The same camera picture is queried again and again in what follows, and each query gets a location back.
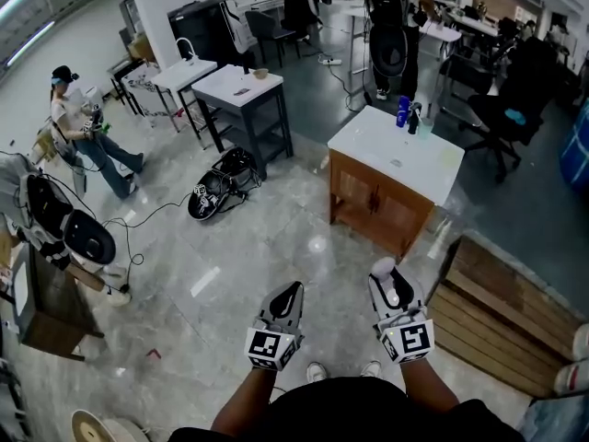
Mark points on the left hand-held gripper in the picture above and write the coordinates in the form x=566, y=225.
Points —
x=271, y=341

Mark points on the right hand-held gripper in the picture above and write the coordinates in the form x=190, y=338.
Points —
x=401, y=325

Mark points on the person's right forearm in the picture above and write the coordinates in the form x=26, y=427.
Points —
x=425, y=385

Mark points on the person's left forearm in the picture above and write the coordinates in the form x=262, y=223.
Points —
x=248, y=394

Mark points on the wooden cabinet with white basin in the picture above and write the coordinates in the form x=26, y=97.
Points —
x=382, y=191

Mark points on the person's white left shoe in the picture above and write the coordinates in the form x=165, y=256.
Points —
x=316, y=371

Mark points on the person's white shoe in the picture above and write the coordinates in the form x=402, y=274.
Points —
x=580, y=341
x=573, y=376
x=316, y=371
x=371, y=369

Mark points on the person's white right shoe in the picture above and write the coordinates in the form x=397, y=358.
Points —
x=371, y=369

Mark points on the wooden slatted crate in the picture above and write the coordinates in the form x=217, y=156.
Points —
x=497, y=316

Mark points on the open black backpack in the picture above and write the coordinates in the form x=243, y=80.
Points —
x=221, y=187

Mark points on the person's black shirt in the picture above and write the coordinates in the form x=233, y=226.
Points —
x=349, y=412

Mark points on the small red floor scrap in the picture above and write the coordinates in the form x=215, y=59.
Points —
x=154, y=352

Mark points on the clear plastic cup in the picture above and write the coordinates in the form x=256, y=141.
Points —
x=426, y=129

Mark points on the black faucet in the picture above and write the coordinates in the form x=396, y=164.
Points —
x=415, y=118

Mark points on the blue bottle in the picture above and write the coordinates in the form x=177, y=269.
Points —
x=403, y=111

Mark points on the blue cloth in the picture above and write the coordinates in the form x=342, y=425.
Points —
x=515, y=116

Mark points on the black office chair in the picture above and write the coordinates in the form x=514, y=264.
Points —
x=511, y=104

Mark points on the dark grey white-topped table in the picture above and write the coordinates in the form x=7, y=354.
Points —
x=239, y=95

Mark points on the small dark flat card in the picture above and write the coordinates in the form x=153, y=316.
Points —
x=241, y=92

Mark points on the white power strip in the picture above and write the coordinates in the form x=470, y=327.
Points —
x=331, y=61

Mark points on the beige bowl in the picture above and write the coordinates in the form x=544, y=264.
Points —
x=261, y=73

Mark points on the blue barrel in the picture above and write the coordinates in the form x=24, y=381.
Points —
x=577, y=150

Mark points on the round beige disc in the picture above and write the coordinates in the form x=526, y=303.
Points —
x=96, y=428

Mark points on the dark wooden side table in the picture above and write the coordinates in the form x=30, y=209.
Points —
x=50, y=311

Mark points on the white round table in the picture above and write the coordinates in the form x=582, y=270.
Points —
x=442, y=32

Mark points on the white basin stand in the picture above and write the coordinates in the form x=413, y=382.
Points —
x=184, y=74

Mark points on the dark grey chair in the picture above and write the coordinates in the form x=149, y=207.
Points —
x=269, y=30

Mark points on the white curved faucet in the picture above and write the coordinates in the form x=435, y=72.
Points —
x=185, y=46

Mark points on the black cabinet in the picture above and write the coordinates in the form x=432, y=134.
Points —
x=202, y=30

